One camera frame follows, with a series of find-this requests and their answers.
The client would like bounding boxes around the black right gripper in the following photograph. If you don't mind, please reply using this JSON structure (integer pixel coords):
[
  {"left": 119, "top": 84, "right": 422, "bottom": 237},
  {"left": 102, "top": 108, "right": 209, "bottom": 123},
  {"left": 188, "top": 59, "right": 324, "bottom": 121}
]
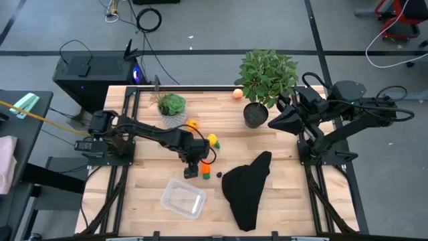
[{"left": 267, "top": 87, "right": 330, "bottom": 135}]

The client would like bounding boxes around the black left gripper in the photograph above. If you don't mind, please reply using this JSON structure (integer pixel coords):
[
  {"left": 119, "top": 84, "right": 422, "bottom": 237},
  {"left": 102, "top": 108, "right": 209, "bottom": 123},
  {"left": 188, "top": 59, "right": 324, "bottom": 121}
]
[{"left": 182, "top": 137, "right": 211, "bottom": 180}]

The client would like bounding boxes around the clear plastic tupperware container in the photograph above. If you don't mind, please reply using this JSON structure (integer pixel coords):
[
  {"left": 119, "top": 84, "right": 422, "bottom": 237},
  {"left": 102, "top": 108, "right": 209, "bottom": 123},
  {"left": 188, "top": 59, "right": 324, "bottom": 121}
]
[{"left": 160, "top": 179, "right": 207, "bottom": 220}]

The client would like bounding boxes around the yellow toy lemon green leaf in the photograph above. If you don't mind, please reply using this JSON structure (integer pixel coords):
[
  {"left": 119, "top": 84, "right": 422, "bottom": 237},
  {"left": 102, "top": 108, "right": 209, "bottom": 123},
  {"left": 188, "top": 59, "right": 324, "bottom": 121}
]
[{"left": 207, "top": 133, "right": 221, "bottom": 150}]

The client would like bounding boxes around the green potted tree black pot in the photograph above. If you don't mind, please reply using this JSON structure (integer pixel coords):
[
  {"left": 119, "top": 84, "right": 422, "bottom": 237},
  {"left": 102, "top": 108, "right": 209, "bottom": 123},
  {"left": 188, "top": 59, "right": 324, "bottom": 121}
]
[{"left": 233, "top": 49, "right": 300, "bottom": 130}]

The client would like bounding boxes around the black cloth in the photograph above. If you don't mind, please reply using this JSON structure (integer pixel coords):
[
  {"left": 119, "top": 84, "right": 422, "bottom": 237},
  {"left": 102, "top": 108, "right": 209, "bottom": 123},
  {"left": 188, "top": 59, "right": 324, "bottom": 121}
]
[{"left": 221, "top": 150, "right": 273, "bottom": 232}]

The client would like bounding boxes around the succulent in white patterned pot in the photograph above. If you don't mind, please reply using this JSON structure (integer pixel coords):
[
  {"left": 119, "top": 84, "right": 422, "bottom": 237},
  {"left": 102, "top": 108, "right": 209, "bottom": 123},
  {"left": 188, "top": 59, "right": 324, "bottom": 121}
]
[{"left": 152, "top": 92, "right": 188, "bottom": 129}]

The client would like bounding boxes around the black computer tower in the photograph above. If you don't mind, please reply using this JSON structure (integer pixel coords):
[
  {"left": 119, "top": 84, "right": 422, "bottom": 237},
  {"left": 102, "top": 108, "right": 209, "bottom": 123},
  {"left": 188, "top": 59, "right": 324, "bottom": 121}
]
[{"left": 52, "top": 39, "right": 150, "bottom": 113}]

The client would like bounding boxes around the black side desk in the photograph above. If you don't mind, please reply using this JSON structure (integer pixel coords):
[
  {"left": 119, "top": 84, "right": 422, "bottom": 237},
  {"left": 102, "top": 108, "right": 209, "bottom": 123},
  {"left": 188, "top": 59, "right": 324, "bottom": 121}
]
[{"left": 0, "top": 89, "right": 88, "bottom": 241}]

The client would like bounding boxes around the red and black chair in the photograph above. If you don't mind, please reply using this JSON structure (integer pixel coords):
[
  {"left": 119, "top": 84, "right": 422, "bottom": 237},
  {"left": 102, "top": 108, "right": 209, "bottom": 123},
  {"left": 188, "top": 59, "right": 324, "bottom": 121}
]
[{"left": 373, "top": 0, "right": 428, "bottom": 42}]

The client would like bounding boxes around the mint green stapler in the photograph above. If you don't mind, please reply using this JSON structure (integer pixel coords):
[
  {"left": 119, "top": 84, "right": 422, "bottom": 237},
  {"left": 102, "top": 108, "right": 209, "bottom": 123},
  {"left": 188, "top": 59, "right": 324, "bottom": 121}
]
[{"left": 9, "top": 92, "right": 40, "bottom": 120}]

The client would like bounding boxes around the pink cloth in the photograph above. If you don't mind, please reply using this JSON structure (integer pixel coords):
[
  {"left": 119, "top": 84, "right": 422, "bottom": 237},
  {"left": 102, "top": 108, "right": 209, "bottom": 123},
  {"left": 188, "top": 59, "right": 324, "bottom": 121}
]
[{"left": 0, "top": 135, "right": 18, "bottom": 195}]

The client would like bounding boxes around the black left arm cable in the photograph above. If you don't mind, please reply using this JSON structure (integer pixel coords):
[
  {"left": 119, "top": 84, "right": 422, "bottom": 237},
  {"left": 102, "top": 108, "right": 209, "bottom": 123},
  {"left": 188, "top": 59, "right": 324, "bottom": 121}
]
[{"left": 156, "top": 123, "right": 218, "bottom": 165}]

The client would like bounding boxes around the black aluminium rig frame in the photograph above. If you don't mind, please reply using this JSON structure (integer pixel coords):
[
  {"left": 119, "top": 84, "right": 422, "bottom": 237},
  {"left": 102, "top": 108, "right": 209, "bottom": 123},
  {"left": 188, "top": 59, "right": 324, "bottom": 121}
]
[{"left": 75, "top": 85, "right": 370, "bottom": 241}]

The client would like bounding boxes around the long black floor cable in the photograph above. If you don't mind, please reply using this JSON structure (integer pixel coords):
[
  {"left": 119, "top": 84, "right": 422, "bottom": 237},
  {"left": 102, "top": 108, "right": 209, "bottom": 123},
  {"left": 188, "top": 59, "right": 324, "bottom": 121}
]
[{"left": 126, "top": 0, "right": 181, "bottom": 86}]

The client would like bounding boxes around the small black box with cable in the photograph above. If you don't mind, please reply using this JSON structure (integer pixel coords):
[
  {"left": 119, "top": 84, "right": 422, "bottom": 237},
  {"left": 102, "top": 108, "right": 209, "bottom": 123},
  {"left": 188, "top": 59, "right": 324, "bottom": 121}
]
[{"left": 58, "top": 39, "right": 94, "bottom": 78}]

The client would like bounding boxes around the yellow strap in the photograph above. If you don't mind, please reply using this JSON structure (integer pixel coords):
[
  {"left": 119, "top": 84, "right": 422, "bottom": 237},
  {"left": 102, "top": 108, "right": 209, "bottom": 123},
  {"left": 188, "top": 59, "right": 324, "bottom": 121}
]
[{"left": 0, "top": 100, "right": 91, "bottom": 137}]

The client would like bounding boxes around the black coiled floor cable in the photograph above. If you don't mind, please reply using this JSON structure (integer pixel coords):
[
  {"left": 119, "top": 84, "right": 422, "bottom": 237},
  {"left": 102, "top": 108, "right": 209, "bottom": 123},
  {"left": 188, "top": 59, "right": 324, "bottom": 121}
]
[{"left": 136, "top": 7, "right": 163, "bottom": 33}]

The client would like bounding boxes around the white floor cable bundle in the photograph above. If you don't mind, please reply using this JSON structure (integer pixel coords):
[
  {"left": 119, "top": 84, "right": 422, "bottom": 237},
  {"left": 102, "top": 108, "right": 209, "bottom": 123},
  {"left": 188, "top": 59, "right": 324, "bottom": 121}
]
[{"left": 98, "top": 0, "right": 136, "bottom": 27}]

